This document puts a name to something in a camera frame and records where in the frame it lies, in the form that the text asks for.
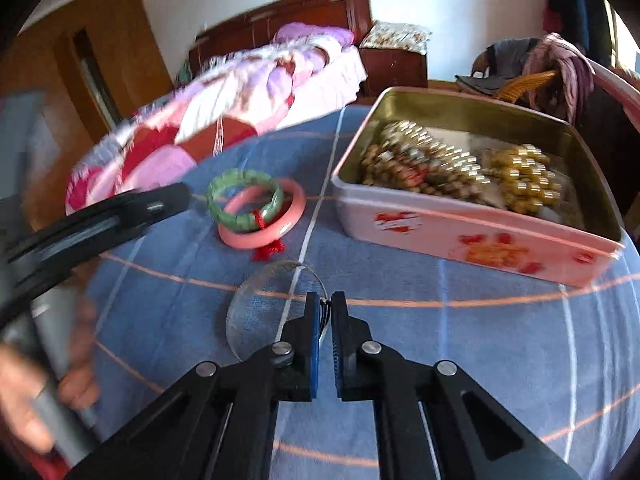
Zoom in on pink bangle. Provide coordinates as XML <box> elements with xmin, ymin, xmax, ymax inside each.
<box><xmin>217</xmin><ymin>178</ymin><xmax>307</xmax><ymax>249</ymax></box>

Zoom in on dark wooden headboard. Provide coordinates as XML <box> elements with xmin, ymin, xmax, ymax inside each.
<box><xmin>189</xmin><ymin>0</ymin><xmax>373</xmax><ymax>63</ymax></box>

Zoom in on yellow bead bracelet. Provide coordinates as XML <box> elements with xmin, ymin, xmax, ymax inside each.
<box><xmin>487</xmin><ymin>144</ymin><xmax>564</xmax><ymax>217</ymax></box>

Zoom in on clear glass bangle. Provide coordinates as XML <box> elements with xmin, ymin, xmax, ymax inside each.
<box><xmin>225</xmin><ymin>260</ymin><xmax>332</xmax><ymax>361</ymax></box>

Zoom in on person's left hand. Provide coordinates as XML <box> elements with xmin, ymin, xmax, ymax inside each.
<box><xmin>0</xmin><ymin>295</ymin><xmax>101</xmax><ymax>456</ymax></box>

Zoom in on white pearl necklace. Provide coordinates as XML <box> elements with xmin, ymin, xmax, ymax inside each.
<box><xmin>382</xmin><ymin>120</ymin><xmax>485</xmax><ymax>181</ymax></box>

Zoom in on brown wooden wardrobe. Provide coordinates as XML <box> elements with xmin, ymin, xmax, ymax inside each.
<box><xmin>0</xmin><ymin>0</ymin><xmax>173</xmax><ymax>241</ymax></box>

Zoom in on sliding window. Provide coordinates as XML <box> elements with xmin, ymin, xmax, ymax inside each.
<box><xmin>602</xmin><ymin>0</ymin><xmax>640</xmax><ymax>76</ymax></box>

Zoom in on brown wooden bead bracelet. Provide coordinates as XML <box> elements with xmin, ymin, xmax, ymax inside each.
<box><xmin>361</xmin><ymin>145</ymin><xmax>426</xmax><ymax>190</ymax></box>

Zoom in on dark wooden nightstand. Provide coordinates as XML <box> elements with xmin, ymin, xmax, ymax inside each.
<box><xmin>359</xmin><ymin>45</ymin><xmax>429</xmax><ymax>97</ymax></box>

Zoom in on pink metal tin box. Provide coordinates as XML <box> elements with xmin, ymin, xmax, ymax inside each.
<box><xmin>331</xmin><ymin>86</ymin><xmax>627</xmax><ymax>289</ymax></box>

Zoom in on pink and maroon garment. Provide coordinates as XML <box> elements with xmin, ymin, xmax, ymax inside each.
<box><xmin>522</xmin><ymin>32</ymin><xmax>596</xmax><ymax>123</ymax></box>

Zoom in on bed with pink sheet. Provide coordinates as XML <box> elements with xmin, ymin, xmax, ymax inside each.
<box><xmin>65</xmin><ymin>0</ymin><xmax>373</xmax><ymax>221</ymax></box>

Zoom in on white desk cover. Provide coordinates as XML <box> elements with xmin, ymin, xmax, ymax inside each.
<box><xmin>585</xmin><ymin>57</ymin><xmax>640</xmax><ymax>108</ymax></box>

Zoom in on dark seat cushion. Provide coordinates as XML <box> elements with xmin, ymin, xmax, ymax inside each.
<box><xmin>455</xmin><ymin>72</ymin><xmax>501</xmax><ymax>96</ymax></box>

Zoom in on green stone bracelet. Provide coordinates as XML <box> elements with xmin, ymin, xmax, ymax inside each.
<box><xmin>206</xmin><ymin>170</ymin><xmax>285</xmax><ymax>233</ymax></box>

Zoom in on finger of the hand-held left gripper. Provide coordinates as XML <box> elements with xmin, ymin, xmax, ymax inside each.
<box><xmin>0</xmin><ymin>182</ymin><xmax>192</xmax><ymax>281</ymax></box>

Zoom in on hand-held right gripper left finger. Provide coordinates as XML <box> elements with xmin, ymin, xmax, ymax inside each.
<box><xmin>65</xmin><ymin>292</ymin><xmax>321</xmax><ymax>480</ymax></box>

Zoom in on grey garment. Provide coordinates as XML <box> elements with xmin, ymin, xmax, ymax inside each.
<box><xmin>470</xmin><ymin>37</ymin><xmax>541</xmax><ymax>83</ymax></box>

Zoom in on purple pillow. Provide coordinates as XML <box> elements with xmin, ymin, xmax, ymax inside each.
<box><xmin>272</xmin><ymin>22</ymin><xmax>356</xmax><ymax>49</ymax></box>

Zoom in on floral cushion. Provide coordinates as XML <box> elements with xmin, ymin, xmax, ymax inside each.
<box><xmin>367</xmin><ymin>21</ymin><xmax>432</xmax><ymax>53</ymax></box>

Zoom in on dark wooden desk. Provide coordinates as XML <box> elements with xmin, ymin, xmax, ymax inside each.
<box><xmin>575</xmin><ymin>57</ymin><xmax>640</xmax><ymax>241</ymax></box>

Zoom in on pink patchwork quilt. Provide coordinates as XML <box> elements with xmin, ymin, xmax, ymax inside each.
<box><xmin>65</xmin><ymin>42</ymin><xmax>346</xmax><ymax>216</ymax></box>

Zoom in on red string tassel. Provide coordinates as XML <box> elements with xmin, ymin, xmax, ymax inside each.
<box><xmin>252</xmin><ymin>210</ymin><xmax>287</xmax><ymax>262</ymax></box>

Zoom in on dark hanging coats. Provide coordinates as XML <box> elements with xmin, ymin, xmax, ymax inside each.
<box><xmin>542</xmin><ymin>0</ymin><xmax>608</xmax><ymax>53</ymax></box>

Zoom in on wicker chair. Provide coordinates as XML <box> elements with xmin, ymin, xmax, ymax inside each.
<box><xmin>455</xmin><ymin>37</ymin><xmax>596</xmax><ymax>126</ymax></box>

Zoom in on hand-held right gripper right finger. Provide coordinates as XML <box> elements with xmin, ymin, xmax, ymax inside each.
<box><xmin>331</xmin><ymin>292</ymin><xmax>586</xmax><ymax>480</ymax></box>

